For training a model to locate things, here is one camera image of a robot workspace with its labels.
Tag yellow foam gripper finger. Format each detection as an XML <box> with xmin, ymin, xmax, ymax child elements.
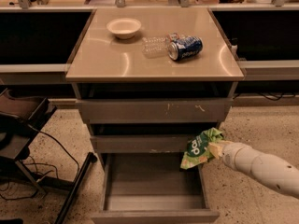
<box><xmin>207</xmin><ymin>140</ymin><xmax>231</xmax><ymax>159</ymax></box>

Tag green rice chip bag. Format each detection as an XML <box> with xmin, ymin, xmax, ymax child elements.
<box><xmin>180</xmin><ymin>128</ymin><xmax>223</xmax><ymax>170</ymax></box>

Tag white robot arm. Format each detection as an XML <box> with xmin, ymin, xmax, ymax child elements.
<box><xmin>207</xmin><ymin>141</ymin><xmax>299</xmax><ymax>199</ymax></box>

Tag grey top drawer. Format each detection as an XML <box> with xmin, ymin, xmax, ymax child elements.
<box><xmin>76</xmin><ymin>98</ymin><xmax>232</xmax><ymax>124</ymax></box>

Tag grey middle drawer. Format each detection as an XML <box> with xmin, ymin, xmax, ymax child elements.
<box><xmin>91</xmin><ymin>134</ymin><xmax>194</xmax><ymax>153</ymax></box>

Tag open grey bottom drawer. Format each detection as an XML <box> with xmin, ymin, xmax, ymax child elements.
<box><xmin>91</xmin><ymin>153</ymin><xmax>220</xmax><ymax>224</ymax></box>

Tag grey drawer cabinet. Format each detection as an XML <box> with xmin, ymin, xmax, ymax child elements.
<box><xmin>64</xmin><ymin>7</ymin><xmax>246</xmax><ymax>224</ymax></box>

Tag blue pepsi can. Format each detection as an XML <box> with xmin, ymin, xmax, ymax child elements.
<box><xmin>168</xmin><ymin>36</ymin><xmax>203</xmax><ymax>61</ymax></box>

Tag black metal floor bar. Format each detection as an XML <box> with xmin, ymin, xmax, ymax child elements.
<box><xmin>54</xmin><ymin>152</ymin><xmax>97</xmax><ymax>224</ymax></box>

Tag white paper bowl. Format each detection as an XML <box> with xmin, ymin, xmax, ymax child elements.
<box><xmin>107</xmin><ymin>18</ymin><xmax>141</xmax><ymax>39</ymax></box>

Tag dark brown side cart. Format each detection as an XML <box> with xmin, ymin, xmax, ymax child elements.
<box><xmin>0</xmin><ymin>89</ymin><xmax>57</xmax><ymax>161</ymax></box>

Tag black floor cable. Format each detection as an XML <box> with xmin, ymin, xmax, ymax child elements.
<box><xmin>0</xmin><ymin>124</ymin><xmax>80</xmax><ymax>202</ymax></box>

